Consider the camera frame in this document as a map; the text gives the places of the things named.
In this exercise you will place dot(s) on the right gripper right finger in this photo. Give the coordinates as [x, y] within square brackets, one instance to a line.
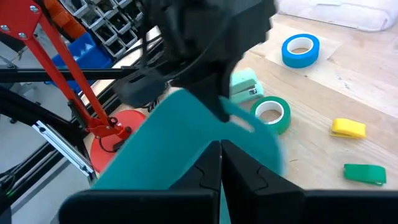
[280, 207]

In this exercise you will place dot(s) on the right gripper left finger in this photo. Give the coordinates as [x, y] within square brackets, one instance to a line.
[140, 207]

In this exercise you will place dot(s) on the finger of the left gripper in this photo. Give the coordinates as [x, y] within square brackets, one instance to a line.
[214, 96]

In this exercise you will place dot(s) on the mint green stapler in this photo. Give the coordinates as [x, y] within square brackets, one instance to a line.
[244, 85]

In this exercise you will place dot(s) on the teal plastic bin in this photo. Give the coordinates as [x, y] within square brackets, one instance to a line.
[174, 140]

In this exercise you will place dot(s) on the blue tape roll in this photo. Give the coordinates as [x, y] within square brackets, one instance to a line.
[289, 57]

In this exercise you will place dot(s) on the green mini stapler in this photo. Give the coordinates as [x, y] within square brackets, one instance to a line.
[365, 173]

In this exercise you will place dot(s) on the yellow mini stapler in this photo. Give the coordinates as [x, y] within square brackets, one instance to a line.
[348, 127]

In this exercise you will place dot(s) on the green tape roll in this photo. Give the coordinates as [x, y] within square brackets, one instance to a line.
[284, 118]

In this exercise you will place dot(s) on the silver aluminium extrusion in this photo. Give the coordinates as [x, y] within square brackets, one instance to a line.
[62, 146]

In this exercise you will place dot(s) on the gray parts organizer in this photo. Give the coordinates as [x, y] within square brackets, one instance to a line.
[109, 28]

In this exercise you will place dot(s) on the clear plastic container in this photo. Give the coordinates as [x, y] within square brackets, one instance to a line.
[335, 15]

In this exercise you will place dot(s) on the blue storage bin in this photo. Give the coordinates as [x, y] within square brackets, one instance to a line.
[84, 53]

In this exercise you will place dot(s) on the red desk lamp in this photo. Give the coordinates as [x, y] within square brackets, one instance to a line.
[68, 65]

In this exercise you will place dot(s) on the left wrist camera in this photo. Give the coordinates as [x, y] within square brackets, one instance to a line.
[140, 88]

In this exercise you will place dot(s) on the black aluminium rig frame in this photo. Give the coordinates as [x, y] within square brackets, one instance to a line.
[31, 74]

